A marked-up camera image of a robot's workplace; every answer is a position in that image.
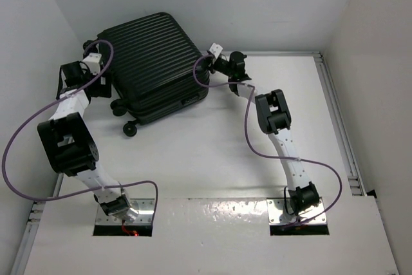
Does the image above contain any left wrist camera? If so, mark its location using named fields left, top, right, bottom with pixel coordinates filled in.
left=82, top=53, right=102, bottom=75

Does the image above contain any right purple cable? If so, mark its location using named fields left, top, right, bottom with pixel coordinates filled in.
left=192, top=54, right=344, bottom=227

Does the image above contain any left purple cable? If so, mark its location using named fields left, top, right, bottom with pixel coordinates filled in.
left=1, top=39, right=160, bottom=221

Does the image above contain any black hard-shell suitcase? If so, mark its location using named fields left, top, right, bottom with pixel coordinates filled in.
left=83, top=12, right=210, bottom=137

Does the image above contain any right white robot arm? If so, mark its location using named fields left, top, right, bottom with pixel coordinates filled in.
left=208, top=45, right=319, bottom=217

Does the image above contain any purple cable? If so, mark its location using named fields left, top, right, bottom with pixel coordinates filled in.
left=192, top=54, right=344, bottom=227
left=1, top=39, right=160, bottom=221

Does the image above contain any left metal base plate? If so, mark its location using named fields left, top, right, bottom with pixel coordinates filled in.
left=95, top=198, right=155, bottom=226

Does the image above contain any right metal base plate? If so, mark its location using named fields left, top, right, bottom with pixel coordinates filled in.
left=267, top=198, right=327, bottom=226

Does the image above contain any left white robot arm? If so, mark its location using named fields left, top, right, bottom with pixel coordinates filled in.
left=37, top=61, right=137, bottom=222

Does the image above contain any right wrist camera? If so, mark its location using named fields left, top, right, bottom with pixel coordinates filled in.
left=208, top=43, right=223, bottom=59

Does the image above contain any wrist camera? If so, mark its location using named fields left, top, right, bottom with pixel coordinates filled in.
left=82, top=53, right=102, bottom=75
left=208, top=43, right=223, bottom=59

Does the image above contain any metal base plate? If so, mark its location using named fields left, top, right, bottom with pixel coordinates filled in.
left=267, top=198, right=327, bottom=226
left=95, top=198, right=155, bottom=226

